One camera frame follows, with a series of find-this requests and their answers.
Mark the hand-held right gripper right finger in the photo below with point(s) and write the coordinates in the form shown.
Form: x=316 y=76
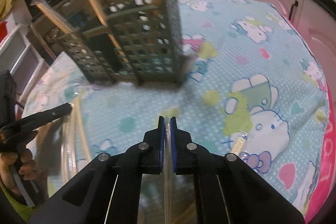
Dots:
x=173 y=140

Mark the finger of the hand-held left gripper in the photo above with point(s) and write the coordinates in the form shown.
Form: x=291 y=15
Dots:
x=52 y=113

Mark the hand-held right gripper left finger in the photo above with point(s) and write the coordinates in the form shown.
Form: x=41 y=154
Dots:
x=162 y=140

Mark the plastic-wrapped chopstick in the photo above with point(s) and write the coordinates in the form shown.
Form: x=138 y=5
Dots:
x=50 y=14
x=78 y=129
x=239 y=146
x=167 y=192

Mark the green plastic utensil holder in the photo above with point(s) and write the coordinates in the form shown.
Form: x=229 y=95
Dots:
x=147 y=37

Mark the person's left forearm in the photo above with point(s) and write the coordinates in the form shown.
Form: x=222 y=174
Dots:
x=10 y=204

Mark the person's left hand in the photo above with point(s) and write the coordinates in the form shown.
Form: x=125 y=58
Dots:
x=27 y=163

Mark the white plastic drawer unit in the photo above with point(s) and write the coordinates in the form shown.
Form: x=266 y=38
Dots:
x=18 y=56

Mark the red plastic basin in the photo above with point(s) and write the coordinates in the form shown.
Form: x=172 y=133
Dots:
x=2 y=31

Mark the round bamboo trays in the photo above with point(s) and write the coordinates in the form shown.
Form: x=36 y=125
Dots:
x=6 y=3

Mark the printed cartoon blanket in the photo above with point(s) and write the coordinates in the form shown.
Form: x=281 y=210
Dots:
x=236 y=56

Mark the pink towel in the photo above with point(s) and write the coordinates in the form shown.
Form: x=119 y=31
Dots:
x=326 y=161

